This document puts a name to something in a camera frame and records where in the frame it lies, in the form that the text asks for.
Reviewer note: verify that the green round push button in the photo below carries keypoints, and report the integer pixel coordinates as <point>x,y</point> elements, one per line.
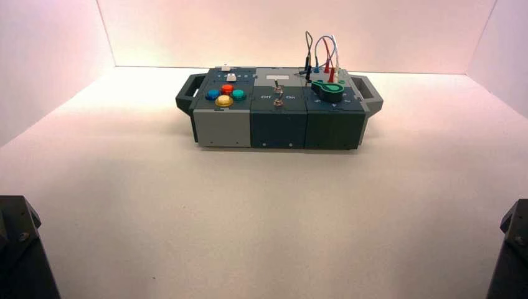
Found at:
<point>238,95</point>

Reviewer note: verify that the red round push button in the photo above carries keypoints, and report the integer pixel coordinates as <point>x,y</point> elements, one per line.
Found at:
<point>227,89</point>

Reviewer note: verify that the dark green grey control box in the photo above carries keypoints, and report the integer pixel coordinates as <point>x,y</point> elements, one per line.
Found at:
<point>278,128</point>

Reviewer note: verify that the green rotary knob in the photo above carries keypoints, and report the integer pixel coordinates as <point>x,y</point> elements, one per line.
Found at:
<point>330,91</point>

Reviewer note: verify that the white slider knob blue triangle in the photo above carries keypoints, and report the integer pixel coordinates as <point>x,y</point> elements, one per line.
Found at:
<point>225,67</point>

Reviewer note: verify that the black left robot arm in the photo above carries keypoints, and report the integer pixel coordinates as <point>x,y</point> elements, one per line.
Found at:
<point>20,256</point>

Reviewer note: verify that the blue round push button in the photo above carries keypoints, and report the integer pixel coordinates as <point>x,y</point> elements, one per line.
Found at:
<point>213,94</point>

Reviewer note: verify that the metal toggle switch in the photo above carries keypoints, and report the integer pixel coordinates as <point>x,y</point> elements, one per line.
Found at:
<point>277,86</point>
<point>279,100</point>

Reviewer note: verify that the white rectangular label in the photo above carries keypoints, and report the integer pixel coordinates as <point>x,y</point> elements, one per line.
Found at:
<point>277,77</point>

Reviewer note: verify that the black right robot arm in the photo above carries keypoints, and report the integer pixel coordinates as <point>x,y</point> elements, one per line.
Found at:
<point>511,260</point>

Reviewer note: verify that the yellow round push button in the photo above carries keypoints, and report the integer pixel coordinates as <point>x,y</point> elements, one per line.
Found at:
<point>224,100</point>

